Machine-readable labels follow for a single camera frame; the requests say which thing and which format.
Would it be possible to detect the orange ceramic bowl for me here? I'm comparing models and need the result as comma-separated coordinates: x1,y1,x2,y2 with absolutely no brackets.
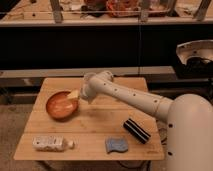
46,91,79,120

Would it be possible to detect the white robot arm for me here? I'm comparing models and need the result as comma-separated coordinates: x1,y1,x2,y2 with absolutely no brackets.
79,70,213,171

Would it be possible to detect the white robot base shell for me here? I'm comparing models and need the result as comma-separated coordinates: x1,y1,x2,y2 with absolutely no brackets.
176,40,213,65

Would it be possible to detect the translucent plastic cup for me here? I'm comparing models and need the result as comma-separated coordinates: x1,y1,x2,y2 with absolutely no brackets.
84,72,96,83

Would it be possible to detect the wooden table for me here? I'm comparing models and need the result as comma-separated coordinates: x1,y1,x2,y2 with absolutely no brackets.
14,78,164,161

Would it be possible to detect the white plastic bottle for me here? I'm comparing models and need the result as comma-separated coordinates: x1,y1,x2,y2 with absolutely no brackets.
32,136,75,152

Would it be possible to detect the black white striped block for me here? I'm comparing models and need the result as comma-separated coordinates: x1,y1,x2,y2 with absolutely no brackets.
123,118,151,144

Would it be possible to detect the blue sponge cloth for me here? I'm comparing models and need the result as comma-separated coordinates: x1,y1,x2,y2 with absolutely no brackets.
105,138,128,153

